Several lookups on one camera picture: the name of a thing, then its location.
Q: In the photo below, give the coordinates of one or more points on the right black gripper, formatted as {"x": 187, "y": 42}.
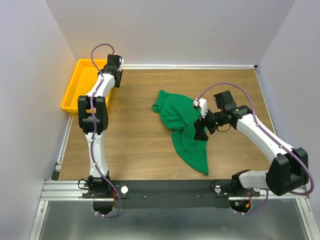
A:
{"x": 199, "y": 134}

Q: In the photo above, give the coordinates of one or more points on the green t shirt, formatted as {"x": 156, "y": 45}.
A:
{"x": 178, "y": 115}

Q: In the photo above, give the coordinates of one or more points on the yellow plastic tray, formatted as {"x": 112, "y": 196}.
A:
{"x": 83, "y": 80}

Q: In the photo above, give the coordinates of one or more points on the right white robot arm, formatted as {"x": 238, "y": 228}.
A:
{"x": 288, "y": 165}

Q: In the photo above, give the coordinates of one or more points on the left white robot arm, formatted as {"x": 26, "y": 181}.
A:
{"x": 93, "y": 119}

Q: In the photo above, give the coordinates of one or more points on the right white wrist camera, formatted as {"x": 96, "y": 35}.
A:
{"x": 202, "y": 105}

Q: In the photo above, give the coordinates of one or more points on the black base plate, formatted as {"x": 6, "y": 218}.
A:
{"x": 163, "y": 194}

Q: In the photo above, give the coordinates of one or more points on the aluminium frame rail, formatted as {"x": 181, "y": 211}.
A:
{"x": 58, "y": 190}

